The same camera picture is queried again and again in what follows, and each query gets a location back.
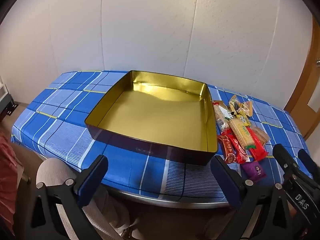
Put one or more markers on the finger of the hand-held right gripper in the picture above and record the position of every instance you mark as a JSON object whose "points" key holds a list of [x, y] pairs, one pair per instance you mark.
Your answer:
{"points": [[308, 161], [282, 155]]}

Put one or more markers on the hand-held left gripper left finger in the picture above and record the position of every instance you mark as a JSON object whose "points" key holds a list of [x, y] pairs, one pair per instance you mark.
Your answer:
{"points": [[92, 177]]}

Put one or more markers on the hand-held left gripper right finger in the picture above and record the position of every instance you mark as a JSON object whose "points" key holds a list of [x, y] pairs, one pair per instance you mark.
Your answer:
{"points": [[222, 177]]}

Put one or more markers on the plain red snack packet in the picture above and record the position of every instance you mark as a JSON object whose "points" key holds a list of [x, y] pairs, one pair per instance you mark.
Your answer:
{"points": [[258, 150]]}

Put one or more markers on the red gold patterned snack packet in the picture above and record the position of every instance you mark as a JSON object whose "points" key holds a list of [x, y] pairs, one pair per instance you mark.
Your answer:
{"points": [[227, 150]]}

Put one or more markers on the clear brown pastry packet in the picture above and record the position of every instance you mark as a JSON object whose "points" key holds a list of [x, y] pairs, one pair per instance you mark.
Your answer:
{"points": [[262, 135]]}

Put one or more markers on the red white snack packet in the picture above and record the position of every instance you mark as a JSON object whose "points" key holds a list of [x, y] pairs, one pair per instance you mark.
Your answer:
{"points": [[240, 153]]}

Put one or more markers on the purple snack packet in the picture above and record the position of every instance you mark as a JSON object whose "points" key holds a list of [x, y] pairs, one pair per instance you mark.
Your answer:
{"points": [[253, 171]]}

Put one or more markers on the green label cracker pack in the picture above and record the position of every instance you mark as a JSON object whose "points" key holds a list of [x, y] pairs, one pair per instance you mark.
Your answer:
{"points": [[241, 132]]}

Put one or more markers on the yellow candy packet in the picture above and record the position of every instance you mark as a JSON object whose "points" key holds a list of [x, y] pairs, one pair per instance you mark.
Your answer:
{"points": [[243, 120]]}

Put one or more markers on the orange clear candy bag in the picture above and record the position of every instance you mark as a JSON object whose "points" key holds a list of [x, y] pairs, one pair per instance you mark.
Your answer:
{"points": [[247, 107]]}

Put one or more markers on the long clear cracker packet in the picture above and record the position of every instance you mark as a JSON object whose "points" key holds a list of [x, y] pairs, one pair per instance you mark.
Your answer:
{"points": [[220, 116]]}

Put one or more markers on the black gold candy packet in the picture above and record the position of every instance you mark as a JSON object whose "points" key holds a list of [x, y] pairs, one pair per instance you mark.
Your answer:
{"points": [[235, 104]]}

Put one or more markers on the gold tin box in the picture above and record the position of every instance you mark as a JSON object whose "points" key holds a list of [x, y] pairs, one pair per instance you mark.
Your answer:
{"points": [[155, 115]]}

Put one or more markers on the blue plaid tablecloth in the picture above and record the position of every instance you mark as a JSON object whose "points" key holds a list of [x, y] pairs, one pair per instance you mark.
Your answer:
{"points": [[75, 120]]}

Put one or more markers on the wooden door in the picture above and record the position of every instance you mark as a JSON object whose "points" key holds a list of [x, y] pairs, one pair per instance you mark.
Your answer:
{"points": [[307, 80]]}

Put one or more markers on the red ruffled cloth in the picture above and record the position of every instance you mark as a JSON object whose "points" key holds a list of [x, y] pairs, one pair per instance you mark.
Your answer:
{"points": [[8, 167]]}

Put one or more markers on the grey nightstand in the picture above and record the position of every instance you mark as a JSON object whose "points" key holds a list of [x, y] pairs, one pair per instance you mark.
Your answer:
{"points": [[6, 102]]}

